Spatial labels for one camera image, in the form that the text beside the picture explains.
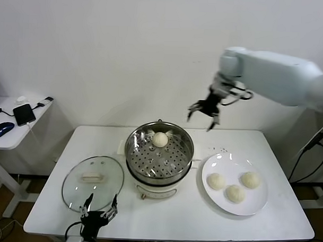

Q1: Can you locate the round glass pot lid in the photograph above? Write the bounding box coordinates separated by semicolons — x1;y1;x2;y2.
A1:
61;154;126;215

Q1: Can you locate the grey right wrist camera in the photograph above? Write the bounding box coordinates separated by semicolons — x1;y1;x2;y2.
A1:
210;74;234;99

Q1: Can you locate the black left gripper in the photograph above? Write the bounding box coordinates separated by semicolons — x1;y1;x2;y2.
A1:
78;192;119;241

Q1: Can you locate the white table with appliance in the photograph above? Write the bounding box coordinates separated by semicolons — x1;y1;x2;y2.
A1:
298;106;323;210

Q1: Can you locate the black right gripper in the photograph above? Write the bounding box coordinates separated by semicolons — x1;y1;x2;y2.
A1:
187;89;224;133

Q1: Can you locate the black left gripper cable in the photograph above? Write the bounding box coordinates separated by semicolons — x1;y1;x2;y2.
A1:
65;221;82;239

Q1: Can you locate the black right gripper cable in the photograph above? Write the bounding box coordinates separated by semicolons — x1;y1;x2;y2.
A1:
222;80;255;107

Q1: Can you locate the white round plate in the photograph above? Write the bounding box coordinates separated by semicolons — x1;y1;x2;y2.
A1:
199;153;270;217

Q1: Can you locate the black smartphone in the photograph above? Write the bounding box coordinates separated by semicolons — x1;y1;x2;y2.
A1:
12;103;37;127

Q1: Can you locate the white steamed baozi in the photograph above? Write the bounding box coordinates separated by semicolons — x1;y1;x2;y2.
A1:
224;184;246;204
152;131;169;148
206;172;226;192
240;171;261;191

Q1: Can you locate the white phone charging cable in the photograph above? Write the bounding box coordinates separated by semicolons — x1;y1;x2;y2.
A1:
24;123;44;152

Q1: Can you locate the blue computer mouse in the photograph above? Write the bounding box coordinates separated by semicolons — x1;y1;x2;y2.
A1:
0;121;15;139

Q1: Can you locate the white electric cooker base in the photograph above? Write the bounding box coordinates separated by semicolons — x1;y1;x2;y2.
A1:
125;159;200;202

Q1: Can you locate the white wall cable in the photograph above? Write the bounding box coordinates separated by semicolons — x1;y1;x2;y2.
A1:
286;121;323;166

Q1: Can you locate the perforated steel steamer basket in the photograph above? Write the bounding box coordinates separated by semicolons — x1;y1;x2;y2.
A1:
116;117;204;187

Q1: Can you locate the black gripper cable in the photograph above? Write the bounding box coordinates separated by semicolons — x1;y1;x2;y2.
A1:
222;80;255;107
65;221;82;239

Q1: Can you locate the black and silver adapter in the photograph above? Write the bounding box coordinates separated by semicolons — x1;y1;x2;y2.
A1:
37;96;55;108

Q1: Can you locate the white side desk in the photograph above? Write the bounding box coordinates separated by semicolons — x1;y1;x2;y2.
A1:
0;95;56;220

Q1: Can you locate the black power cable with adapter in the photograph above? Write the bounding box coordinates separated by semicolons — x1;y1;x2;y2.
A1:
288;132;323;185

